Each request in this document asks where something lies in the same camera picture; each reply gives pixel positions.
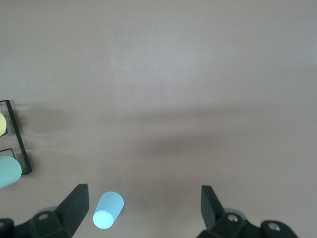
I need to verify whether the yellow plastic cup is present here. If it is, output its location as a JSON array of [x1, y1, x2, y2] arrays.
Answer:
[[0, 112, 7, 137]]

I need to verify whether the light blue plastic cup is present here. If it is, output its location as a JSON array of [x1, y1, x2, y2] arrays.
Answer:
[[93, 190, 125, 230]]

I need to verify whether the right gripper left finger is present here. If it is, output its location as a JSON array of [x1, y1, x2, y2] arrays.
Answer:
[[0, 183, 89, 238]]

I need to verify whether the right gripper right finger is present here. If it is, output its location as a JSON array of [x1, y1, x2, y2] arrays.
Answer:
[[197, 184, 299, 238]]

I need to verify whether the brown table cover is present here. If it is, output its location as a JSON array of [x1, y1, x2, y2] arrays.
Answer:
[[0, 0, 317, 238]]

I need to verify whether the pale green plastic cup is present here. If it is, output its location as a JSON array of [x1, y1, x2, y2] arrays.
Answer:
[[0, 155, 22, 189]]

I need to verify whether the black wire cup holder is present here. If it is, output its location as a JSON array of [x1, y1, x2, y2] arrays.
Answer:
[[0, 100, 33, 176]]

